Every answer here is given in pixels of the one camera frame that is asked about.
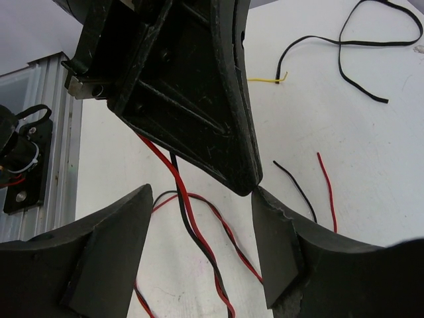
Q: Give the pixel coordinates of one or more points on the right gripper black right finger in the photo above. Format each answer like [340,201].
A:
[310,271]

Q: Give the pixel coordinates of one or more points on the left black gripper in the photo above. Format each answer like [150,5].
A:
[109,29]

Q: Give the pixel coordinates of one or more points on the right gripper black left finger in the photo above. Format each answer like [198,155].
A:
[84,269]

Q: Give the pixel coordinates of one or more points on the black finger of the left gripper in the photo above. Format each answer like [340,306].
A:
[184,87]

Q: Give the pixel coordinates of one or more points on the aluminium rail frame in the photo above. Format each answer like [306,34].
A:
[42,82]

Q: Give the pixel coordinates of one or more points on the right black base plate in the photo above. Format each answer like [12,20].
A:
[25,154]

